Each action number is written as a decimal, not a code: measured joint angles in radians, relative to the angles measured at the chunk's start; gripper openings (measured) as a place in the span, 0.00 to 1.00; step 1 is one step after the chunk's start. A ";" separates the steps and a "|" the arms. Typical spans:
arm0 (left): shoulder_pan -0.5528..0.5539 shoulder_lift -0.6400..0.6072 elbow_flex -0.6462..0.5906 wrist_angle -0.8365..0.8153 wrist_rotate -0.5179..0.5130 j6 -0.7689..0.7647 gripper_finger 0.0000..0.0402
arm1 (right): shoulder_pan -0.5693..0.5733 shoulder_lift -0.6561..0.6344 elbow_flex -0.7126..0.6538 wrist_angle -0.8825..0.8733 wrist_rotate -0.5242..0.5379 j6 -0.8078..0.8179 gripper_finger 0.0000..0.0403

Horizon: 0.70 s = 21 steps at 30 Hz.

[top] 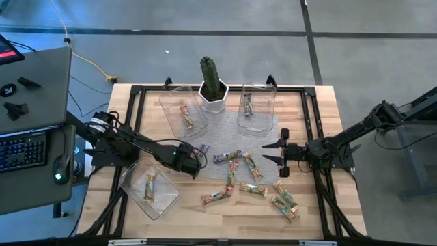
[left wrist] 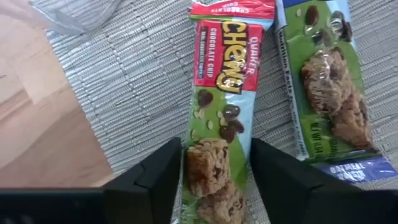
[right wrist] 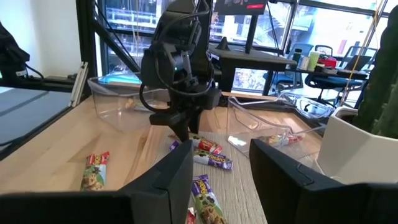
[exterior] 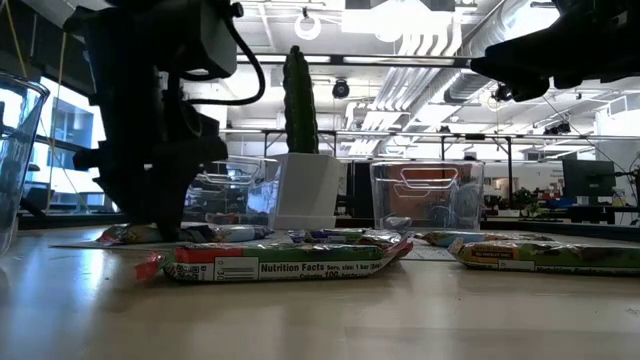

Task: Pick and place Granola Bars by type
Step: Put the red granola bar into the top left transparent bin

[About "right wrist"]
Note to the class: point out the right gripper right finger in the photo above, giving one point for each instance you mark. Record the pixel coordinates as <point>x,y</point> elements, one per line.
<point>295,193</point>

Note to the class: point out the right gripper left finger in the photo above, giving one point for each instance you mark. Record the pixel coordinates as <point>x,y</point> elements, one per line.
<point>168,186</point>

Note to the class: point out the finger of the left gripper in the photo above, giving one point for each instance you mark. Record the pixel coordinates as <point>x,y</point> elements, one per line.
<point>183,130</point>
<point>194,123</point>

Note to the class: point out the red Chewy granola bar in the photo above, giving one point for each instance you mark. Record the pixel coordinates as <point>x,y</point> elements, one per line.
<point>280,140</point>
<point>190,217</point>
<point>206,145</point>
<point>94,174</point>

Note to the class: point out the purple Chewy granola bar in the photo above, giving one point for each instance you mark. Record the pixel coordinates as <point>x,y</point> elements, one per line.
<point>214,160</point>
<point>205,199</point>

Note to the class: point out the clear plastic bin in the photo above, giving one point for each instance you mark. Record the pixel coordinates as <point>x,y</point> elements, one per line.
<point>248,124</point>
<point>109,102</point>

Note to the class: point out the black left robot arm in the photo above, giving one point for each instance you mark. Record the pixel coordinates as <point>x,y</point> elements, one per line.
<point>186,15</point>

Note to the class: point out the black wedge part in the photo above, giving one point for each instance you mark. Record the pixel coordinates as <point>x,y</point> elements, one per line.
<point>223,44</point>

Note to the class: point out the grey woven placemat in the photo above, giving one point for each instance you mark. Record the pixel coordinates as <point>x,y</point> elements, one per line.
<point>242,186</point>

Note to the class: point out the grey standing desk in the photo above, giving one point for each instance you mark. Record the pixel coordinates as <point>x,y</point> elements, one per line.
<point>248,59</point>

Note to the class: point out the white hexagonal plant pot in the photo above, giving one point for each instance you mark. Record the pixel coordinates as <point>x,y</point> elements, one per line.
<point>351,152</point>

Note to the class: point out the blue office chair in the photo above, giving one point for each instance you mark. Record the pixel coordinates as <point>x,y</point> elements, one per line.
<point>289,79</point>

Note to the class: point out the green bottle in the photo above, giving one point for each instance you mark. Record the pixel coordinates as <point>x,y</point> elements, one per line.
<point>297,56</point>

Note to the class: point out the black office chair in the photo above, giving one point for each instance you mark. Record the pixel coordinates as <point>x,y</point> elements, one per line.
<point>335,83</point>

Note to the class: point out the dark background desk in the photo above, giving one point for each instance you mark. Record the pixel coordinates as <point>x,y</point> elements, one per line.
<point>329,74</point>

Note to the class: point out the white and green cup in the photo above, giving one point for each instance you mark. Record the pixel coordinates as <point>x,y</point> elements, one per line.
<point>313,60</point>

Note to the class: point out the red container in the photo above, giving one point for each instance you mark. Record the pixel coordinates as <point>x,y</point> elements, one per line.
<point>328,62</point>

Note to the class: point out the green cactus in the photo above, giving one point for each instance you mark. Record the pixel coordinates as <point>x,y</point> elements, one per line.
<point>382,77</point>

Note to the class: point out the white metal bracket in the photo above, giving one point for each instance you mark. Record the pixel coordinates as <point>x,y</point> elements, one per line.
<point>79,84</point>

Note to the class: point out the black camera unit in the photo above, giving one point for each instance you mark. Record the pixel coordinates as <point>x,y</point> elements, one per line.
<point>11,53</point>

